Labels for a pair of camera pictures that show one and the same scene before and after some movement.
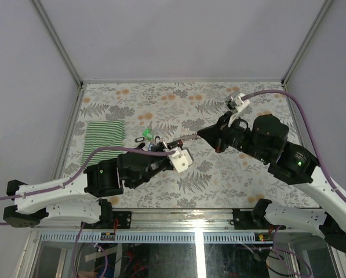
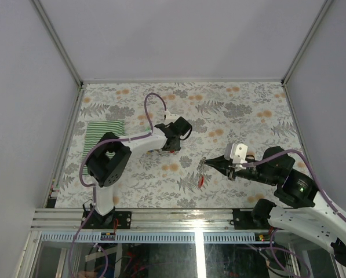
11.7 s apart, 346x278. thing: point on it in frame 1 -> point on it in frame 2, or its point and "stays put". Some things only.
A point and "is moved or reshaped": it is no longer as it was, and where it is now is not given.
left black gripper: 161,146 -> 174,148
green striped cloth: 101,134 stays put
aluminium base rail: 163,226 stays put
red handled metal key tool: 178,142 is moved or reshaped
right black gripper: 217,136 -> 224,165
